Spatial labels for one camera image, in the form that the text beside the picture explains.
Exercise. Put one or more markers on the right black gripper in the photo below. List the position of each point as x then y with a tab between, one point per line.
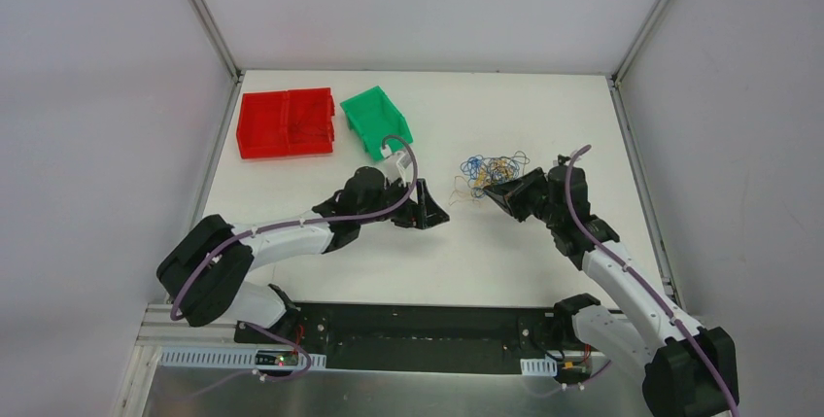
525	192

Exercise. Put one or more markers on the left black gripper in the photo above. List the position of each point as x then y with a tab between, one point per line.
408	209

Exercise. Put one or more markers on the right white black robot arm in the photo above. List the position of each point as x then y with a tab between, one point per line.
682	367

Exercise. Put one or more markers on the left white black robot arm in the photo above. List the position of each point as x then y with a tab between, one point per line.
205	275

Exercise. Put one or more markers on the green plastic bin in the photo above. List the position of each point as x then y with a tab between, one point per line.
372	116

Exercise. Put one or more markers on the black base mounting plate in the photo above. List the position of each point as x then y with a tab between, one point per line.
418	338

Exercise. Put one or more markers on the red plastic bin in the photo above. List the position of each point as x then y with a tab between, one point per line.
286	123

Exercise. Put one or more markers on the right circuit board connector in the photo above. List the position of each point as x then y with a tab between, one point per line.
573	373

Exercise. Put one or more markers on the left circuit board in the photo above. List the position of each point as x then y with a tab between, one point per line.
274	359

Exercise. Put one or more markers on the aluminium frame rail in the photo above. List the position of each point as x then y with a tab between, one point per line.
157	328

